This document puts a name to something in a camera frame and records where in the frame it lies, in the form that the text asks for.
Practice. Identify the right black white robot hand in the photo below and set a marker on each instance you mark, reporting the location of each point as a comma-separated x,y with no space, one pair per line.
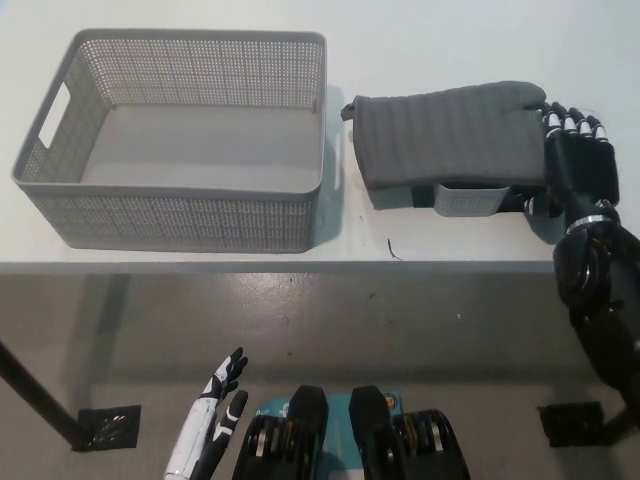
582,170

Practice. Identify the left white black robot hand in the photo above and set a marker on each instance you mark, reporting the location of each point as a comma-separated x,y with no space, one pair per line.
200,430

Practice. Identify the grey quilted oven glove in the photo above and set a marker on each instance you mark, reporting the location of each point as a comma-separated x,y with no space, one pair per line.
450,135

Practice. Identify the black table foot plate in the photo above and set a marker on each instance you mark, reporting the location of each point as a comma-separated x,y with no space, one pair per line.
570,425
112,427

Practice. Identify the small grey perforated basket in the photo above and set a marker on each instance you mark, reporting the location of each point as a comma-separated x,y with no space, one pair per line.
467,202

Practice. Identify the large grey perforated basket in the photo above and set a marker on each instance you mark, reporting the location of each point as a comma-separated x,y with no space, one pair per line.
190,220

